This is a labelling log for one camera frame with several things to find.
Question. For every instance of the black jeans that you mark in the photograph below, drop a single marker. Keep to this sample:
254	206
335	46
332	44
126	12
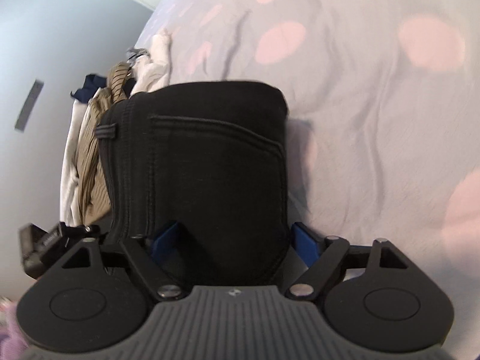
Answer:
212	157

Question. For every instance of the brown striped garment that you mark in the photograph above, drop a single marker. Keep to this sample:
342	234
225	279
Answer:
90	200

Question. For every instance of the white knitted garment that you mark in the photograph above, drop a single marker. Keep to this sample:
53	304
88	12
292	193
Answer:
152	70

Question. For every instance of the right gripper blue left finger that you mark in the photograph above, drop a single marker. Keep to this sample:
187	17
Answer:
163	243

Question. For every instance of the cream white garment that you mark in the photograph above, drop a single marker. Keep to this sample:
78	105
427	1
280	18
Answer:
69	212

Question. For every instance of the dark navy garment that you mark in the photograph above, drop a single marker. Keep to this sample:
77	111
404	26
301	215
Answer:
91	85

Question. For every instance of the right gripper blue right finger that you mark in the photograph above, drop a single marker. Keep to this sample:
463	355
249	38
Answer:
307	244

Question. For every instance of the grey duvet with pink dots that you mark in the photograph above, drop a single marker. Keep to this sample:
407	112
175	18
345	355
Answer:
383	100

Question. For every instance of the purple fluffy rug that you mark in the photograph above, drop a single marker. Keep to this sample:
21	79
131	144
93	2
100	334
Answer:
13	343

